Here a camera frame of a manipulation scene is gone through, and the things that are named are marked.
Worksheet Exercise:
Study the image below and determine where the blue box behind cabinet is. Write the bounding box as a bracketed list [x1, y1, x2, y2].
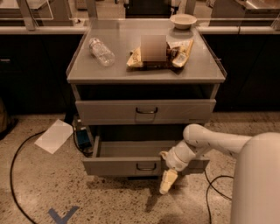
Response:
[75, 117, 91, 149]

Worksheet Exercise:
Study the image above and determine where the grey top drawer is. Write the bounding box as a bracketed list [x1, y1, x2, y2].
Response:
[75, 100, 216, 125]

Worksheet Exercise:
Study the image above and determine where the black office chair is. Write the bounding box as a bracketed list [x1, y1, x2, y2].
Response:
[123, 0, 181, 18]

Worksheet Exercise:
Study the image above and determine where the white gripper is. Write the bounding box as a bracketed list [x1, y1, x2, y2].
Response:
[159, 141, 196, 195]

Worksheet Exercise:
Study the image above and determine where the grey drawer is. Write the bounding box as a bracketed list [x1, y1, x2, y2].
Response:
[81, 136, 211, 178]
[75, 100, 216, 125]

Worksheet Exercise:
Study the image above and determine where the white paper sheet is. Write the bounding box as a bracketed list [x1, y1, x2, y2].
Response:
[35, 120, 74, 154]

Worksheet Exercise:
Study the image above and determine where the yellow snack bag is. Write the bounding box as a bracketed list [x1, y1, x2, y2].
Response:
[127, 38, 194, 69]

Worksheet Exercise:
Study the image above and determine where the black cable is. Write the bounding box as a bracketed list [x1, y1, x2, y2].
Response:
[10, 129, 47, 224]
[204, 170, 235, 224]

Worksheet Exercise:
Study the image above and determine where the clear plastic bottle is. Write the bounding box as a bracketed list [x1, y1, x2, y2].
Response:
[89, 38, 115, 67]

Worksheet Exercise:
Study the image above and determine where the black cable right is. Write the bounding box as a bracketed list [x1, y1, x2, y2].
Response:
[204, 170, 235, 224]

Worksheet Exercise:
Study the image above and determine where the grey drawer cabinet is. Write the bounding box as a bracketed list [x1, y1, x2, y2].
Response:
[66, 18, 228, 179]

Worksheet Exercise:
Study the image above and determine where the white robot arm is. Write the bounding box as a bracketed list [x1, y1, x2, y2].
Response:
[159, 124, 280, 224]

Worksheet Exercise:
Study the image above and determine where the black cable left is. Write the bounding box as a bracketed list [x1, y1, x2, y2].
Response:
[10, 129, 47, 224]

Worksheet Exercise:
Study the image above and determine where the white bowl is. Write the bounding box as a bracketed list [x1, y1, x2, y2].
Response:
[170, 14, 197, 30]

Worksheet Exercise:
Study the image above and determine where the brown chip bag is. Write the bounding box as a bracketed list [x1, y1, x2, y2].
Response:
[141, 42, 179, 68]

